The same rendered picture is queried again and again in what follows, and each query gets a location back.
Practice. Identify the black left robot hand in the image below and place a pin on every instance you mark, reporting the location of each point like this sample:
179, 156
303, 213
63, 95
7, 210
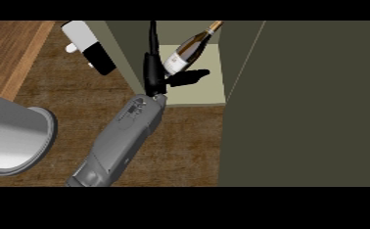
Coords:
153, 73

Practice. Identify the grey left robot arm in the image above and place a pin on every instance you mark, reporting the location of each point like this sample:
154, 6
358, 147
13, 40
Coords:
125, 135

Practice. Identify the wine bottle with white label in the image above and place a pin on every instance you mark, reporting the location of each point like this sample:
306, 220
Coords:
184, 53

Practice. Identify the olive green cabinet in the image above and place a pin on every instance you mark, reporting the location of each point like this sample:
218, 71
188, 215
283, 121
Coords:
202, 89

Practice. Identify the dark olive cabinet door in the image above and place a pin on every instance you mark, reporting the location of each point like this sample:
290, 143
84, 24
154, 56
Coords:
297, 109

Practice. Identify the white and black block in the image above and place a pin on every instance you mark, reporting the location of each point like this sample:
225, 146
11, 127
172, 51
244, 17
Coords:
88, 45

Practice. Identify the grey round metal object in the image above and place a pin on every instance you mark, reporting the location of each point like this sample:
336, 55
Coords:
20, 138

